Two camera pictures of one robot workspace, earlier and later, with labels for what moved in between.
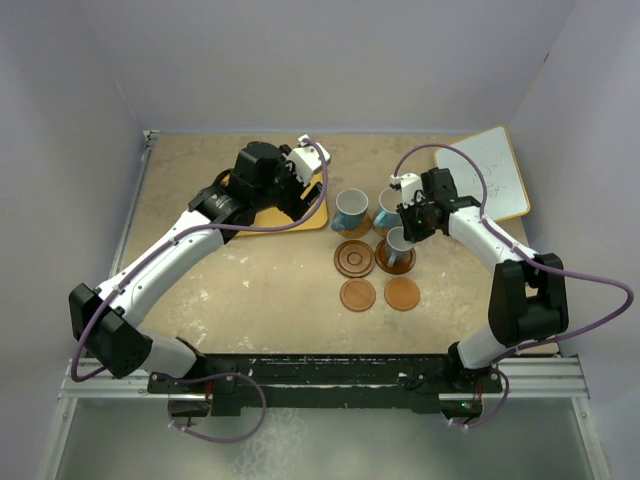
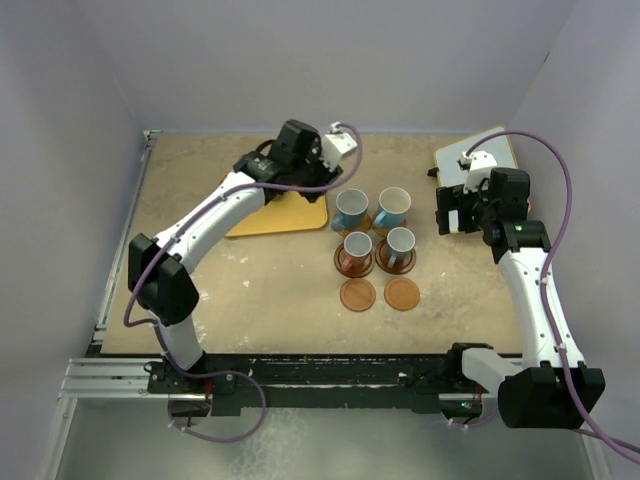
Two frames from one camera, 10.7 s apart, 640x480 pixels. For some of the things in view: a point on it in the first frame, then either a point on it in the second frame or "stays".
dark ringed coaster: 398,268 stays
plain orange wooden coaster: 357,294 stays
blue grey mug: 399,250 stays
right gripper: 410,232 -> 453,198
